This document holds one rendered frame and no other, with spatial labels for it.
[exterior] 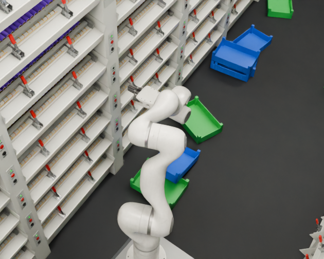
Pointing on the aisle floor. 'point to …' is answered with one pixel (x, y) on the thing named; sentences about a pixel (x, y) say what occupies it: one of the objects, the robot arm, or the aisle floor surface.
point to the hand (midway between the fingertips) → (131, 88)
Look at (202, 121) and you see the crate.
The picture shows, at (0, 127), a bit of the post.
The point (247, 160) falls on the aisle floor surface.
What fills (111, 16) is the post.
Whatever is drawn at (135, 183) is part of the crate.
